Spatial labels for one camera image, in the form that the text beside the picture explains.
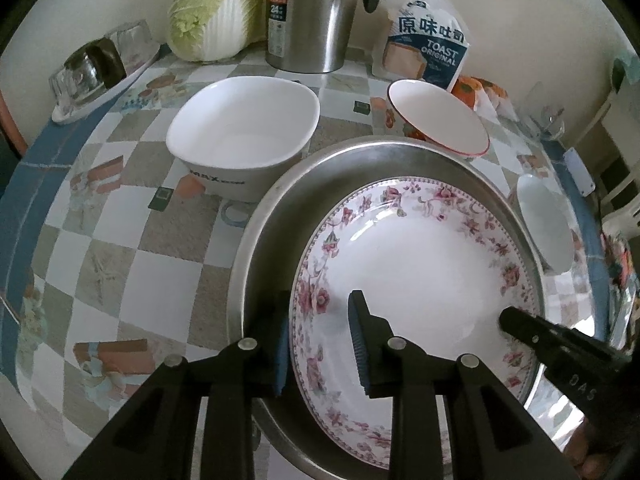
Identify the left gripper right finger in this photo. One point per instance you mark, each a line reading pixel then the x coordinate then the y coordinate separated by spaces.
pixel 359 318

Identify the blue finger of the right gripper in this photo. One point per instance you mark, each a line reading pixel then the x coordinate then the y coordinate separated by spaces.
pixel 542 336

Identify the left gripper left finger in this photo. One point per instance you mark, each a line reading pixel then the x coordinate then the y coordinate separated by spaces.
pixel 281 346

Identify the floral rimmed round plate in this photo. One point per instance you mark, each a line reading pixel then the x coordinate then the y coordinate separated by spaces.
pixel 437 265

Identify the large white blue bowl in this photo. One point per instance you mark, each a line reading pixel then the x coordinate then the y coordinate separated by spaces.
pixel 545 223

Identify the stainless steel round pan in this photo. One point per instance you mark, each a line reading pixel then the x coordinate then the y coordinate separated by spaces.
pixel 273 244

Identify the small white bowl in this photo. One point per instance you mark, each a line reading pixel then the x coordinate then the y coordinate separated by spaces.
pixel 239 135

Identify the strawberry pattern bowl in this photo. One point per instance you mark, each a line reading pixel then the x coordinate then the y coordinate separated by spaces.
pixel 431 114

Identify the person's right hand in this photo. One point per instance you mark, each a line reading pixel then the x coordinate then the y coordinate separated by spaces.
pixel 579 452

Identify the checkered tablecloth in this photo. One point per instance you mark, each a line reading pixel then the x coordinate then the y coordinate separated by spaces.
pixel 98 243

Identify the clear glass mug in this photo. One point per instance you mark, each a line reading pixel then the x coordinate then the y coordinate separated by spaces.
pixel 539 118

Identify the orange snack packet right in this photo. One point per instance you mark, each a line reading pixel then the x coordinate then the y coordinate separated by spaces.
pixel 499 99

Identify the orange snack packet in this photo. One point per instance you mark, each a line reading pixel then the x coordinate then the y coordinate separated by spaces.
pixel 467 89
pixel 499 99

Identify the orange snack packet left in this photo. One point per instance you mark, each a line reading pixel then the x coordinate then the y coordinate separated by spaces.
pixel 467 89

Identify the toast bread bag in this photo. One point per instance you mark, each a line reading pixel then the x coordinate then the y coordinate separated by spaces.
pixel 427 40

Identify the glass tray with cups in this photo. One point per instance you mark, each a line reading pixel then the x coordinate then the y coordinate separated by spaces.
pixel 98 71

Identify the stainless steel thermos jug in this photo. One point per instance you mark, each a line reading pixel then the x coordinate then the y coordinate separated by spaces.
pixel 310 36

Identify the napa cabbage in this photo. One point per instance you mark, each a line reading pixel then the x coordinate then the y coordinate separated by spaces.
pixel 208 31

